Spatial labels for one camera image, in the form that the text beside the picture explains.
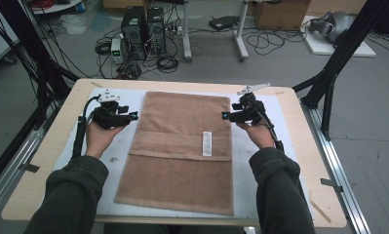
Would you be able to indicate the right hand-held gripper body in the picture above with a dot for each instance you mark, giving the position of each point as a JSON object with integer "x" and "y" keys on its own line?
{"x": 249, "y": 112}

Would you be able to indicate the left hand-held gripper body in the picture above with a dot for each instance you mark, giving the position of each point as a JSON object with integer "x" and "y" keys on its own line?
{"x": 109, "y": 118}

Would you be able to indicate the brown terry towel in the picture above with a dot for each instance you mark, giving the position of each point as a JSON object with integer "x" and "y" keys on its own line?
{"x": 182, "y": 182}

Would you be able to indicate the person's left hand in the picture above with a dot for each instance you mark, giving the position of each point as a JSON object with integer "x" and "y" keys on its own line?
{"x": 99, "y": 139}

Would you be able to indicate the person's right hand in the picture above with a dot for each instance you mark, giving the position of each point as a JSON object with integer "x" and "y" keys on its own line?
{"x": 262, "y": 136}

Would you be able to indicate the white power supply unit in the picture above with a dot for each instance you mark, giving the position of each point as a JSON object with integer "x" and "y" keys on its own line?
{"x": 116, "y": 50}

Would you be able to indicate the white stand leg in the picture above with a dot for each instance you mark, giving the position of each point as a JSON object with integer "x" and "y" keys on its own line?
{"x": 186, "y": 39}
{"x": 241, "y": 39}

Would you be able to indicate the wide black computer tower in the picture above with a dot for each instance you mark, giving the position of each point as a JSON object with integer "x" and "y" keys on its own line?
{"x": 133, "y": 32}

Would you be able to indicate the white grid mat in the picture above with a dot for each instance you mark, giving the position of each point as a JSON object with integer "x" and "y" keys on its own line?
{"x": 244, "y": 191}

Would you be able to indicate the flat black device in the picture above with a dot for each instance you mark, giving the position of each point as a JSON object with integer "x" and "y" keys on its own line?
{"x": 224, "y": 22}

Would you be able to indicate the narrow black computer tower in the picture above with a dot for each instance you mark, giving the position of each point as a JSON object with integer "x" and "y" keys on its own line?
{"x": 156, "y": 31}

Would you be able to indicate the grey tape strip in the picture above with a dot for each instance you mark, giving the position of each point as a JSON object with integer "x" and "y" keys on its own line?
{"x": 331, "y": 184}
{"x": 29, "y": 167}

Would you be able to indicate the white floor board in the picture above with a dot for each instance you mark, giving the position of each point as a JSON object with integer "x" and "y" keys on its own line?
{"x": 322, "y": 48}

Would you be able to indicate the clear plastic bag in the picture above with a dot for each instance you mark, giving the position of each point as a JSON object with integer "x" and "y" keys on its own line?
{"x": 73, "y": 24}

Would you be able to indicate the large cardboard box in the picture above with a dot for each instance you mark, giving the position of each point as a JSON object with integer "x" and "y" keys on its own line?
{"x": 280, "y": 14}

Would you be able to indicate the round white table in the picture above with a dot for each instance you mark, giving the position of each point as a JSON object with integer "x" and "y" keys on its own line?
{"x": 57, "y": 7}

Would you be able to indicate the thin wooden stick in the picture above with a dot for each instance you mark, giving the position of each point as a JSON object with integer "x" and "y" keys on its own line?
{"x": 320, "y": 212}

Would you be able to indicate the grey rounded machine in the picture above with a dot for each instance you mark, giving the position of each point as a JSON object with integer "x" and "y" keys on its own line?
{"x": 335, "y": 24}

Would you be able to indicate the aluminium rail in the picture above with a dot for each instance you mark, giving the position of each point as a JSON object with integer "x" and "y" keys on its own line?
{"x": 338, "y": 169}
{"x": 16, "y": 162}

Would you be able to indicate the black metal frame post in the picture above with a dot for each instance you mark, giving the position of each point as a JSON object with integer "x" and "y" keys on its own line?
{"x": 29, "y": 42}
{"x": 341, "y": 52}

